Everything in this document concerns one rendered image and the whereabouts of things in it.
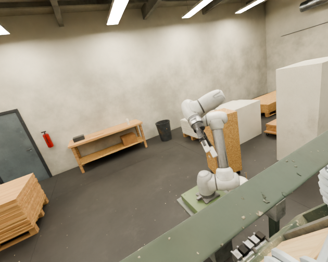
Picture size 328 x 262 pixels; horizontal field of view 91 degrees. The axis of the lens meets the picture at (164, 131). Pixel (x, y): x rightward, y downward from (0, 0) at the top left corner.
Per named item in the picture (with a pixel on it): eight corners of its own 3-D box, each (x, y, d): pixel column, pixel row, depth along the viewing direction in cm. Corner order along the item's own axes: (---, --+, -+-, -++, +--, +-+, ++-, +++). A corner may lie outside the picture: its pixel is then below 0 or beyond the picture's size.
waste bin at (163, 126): (169, 134, 605) (165, 118, 585) (176, 138, 559) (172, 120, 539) (156, 140, 586) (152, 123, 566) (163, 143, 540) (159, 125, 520)
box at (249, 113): (241, 129, 503) (239, 99, 474) (261, 133, 447) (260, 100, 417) (217, 140, 466) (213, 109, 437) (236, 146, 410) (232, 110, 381)
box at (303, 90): (301, 143, 357) (305, 60, 303) (339, 151, 304) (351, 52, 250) (276, 159, 324) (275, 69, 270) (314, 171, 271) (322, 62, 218)
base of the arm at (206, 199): (192, 196, 168) (191, 192, 166) (208, 186, 176) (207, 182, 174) (203, 206, 152) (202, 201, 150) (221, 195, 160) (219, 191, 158)
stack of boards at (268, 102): (279, 98, 727) (279, 88, 713) (307, 98, 635) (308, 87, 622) (241, 114, 637) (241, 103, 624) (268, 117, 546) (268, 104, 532)
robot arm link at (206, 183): (199, 185, 173) (194, 168, 166) (216, 184, 167) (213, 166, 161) (198, 196, 158) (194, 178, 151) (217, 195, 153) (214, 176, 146)
